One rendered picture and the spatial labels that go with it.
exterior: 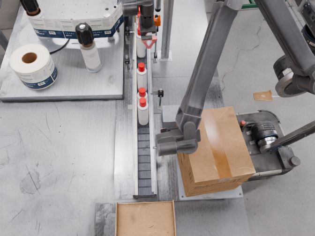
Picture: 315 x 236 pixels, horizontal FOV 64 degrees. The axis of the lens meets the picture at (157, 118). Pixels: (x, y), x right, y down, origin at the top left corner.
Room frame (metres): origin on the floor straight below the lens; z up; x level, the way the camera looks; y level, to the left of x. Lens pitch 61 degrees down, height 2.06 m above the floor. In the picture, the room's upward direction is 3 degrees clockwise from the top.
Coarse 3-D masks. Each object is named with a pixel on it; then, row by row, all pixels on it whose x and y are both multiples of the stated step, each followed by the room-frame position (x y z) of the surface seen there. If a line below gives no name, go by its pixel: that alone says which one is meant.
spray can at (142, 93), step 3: (141, 90) 0.67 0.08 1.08; (144, 90) 0.67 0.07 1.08; (138, 93) 0.68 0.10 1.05; (141, 93) 0.65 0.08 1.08; (144, 93) 0.66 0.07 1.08; (138, 96) 0.66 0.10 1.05; (141, 96) 0.65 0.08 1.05; (144, 96) 0.66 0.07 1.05; (147, 96) 0.66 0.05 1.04; (138, 99) 0.65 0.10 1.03; (147, 99) 0.66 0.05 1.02; (138, 102) 0.65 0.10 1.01; (147, 102) 0.66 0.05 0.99
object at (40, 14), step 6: (24, 0) 1.13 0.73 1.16; (30, 0) 1.14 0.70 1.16; (36, 0) 1.18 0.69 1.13; (24, 6) 1.14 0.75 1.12; (30, 6) 1.14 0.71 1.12; (36, 6) 1.16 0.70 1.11; (30, 12) 1.13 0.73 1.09; (36, 12) 1.15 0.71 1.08; (42, 12) 1.18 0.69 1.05; (30, 18) 1.13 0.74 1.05; (36, 30) 1.13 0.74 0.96
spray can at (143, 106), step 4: (140, 100) 0.61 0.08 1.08; (144, 100) 0.61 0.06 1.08; (140, 104) 0.60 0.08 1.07; (144, 104) 0.60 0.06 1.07; (148, 104) 0.62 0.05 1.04; (140, 108) 0.59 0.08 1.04; (144, 108) 0.60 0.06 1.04; (148, 108) 0.61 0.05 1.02; (140, 112) 0.59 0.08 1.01; (144, 112) 0.59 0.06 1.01; (148, 112) 0.61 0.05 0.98; (140, 116) 0.59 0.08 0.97; (144, 116) 0.59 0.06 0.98; (148, 116) 0.61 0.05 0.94; (140, 120) 0.59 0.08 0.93; (144, 120) 0.59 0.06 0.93; (148, 120) 0.61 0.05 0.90; (140, 124) 0.59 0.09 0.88; (144, 124) 0.59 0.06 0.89
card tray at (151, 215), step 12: (120, 204) 0.20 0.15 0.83; (132, 204) 0.20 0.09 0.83; (144, 204) 0.21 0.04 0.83; (156, 204) 0.21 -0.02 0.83; (168, 204) 0.21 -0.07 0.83; (120, 216) 0.15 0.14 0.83; (132, 216) 0.15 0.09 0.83; (144, 216) 0.15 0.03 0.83; (156, 216) 0.16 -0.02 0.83; (168, 216) 0.16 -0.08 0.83; (120, 228) 0.10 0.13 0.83; (132, 228) 0.10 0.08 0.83; (144, 228) 0.10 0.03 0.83; (156, 228) 0.11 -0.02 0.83; (168, 228) 0.11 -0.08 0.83
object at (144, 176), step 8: (136, 48) 1.12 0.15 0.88; (136, 56) 1.05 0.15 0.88; (136, 64) 0.99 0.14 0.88; (144, 128) 0.57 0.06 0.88; (144, 136) 0.53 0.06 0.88; (144, 144) 0.48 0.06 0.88; (144, 152) 0.44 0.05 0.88; (144, 160) 0.40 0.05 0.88; (144, 168) 0.36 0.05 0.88; (144, 176) 0.32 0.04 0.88; (144, 184) 0.29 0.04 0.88; (144, 192) 0.25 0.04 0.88; (152, 192) 0.25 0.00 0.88
